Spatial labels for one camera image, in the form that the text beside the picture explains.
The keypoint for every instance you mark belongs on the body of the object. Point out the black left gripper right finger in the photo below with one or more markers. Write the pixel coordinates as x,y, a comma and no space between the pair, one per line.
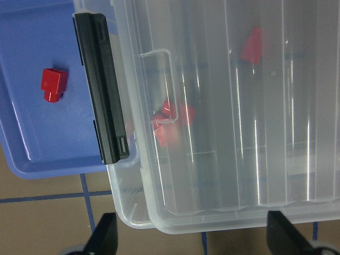
283,237

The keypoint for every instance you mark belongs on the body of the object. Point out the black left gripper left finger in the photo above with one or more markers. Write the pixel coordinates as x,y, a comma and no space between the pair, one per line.
104,239

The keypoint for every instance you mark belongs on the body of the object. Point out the clear plastic box lid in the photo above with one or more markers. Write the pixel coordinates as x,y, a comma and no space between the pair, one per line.
264,137

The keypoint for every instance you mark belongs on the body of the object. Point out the red block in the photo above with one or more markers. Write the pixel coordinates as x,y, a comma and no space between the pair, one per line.
252,48
168,113
53,84

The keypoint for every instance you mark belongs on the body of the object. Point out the blue plastic tray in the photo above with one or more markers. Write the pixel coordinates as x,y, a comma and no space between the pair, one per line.
42,139

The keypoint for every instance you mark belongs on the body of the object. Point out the red block in box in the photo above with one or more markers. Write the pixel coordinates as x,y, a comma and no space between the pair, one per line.
168,113

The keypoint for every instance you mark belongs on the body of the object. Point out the red block upright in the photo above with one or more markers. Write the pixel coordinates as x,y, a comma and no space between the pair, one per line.
252,48

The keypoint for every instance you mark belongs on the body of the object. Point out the clear plastic storage box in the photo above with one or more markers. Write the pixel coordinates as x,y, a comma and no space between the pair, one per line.
125,175

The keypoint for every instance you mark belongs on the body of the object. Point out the black box latch handle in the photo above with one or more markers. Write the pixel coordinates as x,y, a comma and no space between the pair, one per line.
97,59

